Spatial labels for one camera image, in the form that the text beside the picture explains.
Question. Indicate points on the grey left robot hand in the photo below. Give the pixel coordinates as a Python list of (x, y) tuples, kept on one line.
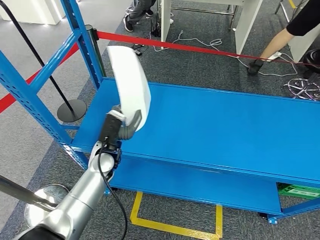
[(131, 130)]

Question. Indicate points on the white curved plastic part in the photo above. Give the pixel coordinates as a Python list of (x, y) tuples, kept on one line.
[(130, 86)]

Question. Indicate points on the blue metal shelf rack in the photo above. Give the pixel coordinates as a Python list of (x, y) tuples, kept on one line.
[(225, 132)]

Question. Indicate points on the dark stanchion with chrome base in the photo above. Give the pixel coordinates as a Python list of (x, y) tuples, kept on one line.
[(96, 49)]

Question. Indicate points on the black wifi router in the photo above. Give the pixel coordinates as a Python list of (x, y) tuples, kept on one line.
[(155, 30)]

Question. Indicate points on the yellow floor tape outline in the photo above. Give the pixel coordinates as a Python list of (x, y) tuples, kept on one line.
[(172, 229)]

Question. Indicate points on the person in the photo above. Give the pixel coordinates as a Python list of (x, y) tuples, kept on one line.
[(139, 11), (277, 44)]

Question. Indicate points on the white desk side panel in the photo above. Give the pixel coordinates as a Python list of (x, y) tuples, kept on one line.
[(247, 23), (165, 20), (302, 46)]

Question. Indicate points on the metal desk crossbar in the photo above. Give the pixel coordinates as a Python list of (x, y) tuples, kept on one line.
[(200, 11)]

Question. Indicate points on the white display plinth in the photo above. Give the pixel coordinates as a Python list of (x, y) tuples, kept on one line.
[(29, 11)]

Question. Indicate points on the white power strip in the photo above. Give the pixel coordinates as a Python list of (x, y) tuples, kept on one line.
[(275, 55)]

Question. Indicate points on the green plastic crate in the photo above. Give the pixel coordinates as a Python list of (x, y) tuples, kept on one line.
[(300, 192)]

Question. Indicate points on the black stool with chrome base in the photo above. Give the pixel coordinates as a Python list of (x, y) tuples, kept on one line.
[(312, 63)]

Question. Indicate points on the chrome stanchion post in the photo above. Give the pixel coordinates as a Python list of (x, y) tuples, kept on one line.
[(37, 205)]

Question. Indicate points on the black stanchion post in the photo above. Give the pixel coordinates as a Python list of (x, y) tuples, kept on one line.
[(32, 53)]

